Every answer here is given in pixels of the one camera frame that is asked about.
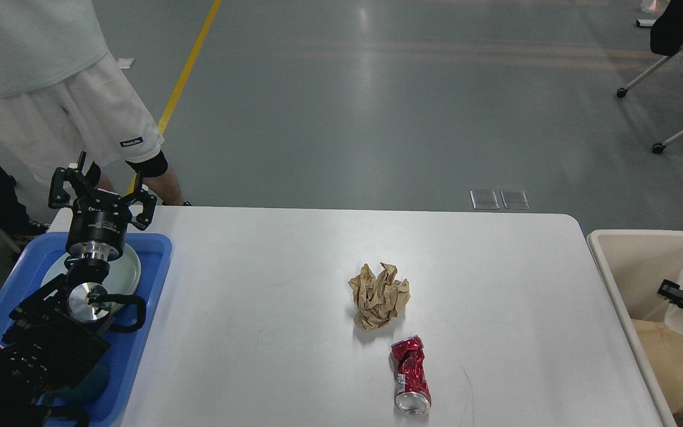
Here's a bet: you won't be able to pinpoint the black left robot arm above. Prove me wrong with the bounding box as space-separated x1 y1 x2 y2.
0 153 157 426

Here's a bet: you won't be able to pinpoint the metal floor plates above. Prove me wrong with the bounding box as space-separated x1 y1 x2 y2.
469 189 531 210

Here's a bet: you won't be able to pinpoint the light green plate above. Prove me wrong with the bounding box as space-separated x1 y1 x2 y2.
41 241 141 323

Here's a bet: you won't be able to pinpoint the crushed red soda can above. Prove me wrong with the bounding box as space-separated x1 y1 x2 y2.
390 335 432 415

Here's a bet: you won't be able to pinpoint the brown paper ball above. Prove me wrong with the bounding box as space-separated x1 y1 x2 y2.
349 263 410 332

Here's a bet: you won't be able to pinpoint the beige plastic bin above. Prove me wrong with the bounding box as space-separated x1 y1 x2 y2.
586 230 683 426

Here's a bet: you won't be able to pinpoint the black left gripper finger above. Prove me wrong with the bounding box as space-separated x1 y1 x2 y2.
47 151 96 210
122 172 157 231

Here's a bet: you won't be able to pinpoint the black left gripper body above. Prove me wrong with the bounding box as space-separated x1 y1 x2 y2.
65 198 131 262

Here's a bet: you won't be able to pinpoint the brown paper bag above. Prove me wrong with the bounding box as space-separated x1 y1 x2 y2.
632 320 683 426

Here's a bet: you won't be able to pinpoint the blue plastic tray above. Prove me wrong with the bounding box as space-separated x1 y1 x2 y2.
0 232 173 426

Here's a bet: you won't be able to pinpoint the dark teal mug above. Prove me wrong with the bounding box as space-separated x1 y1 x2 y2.
41 361 110 406

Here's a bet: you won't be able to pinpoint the person in white shorts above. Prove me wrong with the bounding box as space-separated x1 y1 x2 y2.
0 1 187 206

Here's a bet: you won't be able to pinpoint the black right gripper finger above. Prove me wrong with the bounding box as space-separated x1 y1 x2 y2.
657 279 683 309

